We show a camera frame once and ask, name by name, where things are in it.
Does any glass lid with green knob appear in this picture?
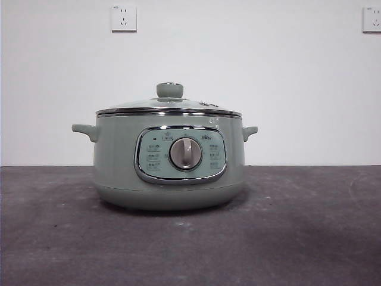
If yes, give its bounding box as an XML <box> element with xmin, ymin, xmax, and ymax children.
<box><xmin>95</xmin><ymin>82</ymin><xmax>241</xmax><ymax>117</ymax></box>

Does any sage green electric pot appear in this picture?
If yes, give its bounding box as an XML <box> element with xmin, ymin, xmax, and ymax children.
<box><xmin>71</xmin><ymin>114</ymin><xmax>259</xmax><ymax>212</ymax></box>

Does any white wall socket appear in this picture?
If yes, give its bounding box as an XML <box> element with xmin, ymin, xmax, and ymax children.
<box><xmin>111</xmin><ymin>5</ymin><xmax>138</xmax><ymax>33</ymax></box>
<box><xmin>362</xmin><ymin>6</ymin><xmax>381</xmax><ymax>34</ymax></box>

